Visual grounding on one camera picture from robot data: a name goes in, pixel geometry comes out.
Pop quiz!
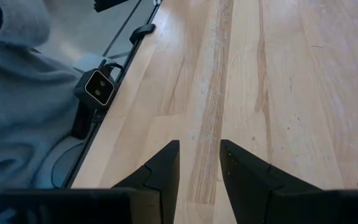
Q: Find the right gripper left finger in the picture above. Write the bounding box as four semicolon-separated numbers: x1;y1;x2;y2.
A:
111;139;180;224

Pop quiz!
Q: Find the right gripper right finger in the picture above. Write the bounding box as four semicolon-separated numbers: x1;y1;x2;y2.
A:
219;139;322;224

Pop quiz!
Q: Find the grey cloth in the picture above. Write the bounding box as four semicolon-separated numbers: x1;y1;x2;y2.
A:
0;0;107;203

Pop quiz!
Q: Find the black aluminium table frame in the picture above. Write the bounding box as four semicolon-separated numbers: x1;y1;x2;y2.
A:
61;0;163;189

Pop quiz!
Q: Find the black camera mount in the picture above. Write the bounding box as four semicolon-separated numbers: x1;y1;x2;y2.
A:
70;101;96;140

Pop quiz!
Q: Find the black table-level camera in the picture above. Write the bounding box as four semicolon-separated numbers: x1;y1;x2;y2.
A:
73;68;117;110

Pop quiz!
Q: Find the black camera cable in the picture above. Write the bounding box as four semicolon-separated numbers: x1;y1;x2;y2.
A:
50;141;87;189

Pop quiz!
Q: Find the black edge clamp bracket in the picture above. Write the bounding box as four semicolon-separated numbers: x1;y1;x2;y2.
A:
129;23;157;45

